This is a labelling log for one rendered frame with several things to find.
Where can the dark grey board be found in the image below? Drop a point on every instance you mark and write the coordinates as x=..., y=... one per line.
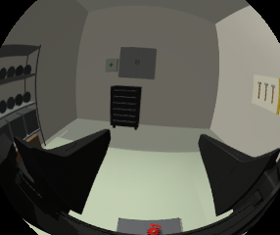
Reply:
x=141, y=226

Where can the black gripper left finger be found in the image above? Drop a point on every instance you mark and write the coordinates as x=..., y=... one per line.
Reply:
x=70, y=169

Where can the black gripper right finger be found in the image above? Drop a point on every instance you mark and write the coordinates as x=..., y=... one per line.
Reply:
x=231, y=173

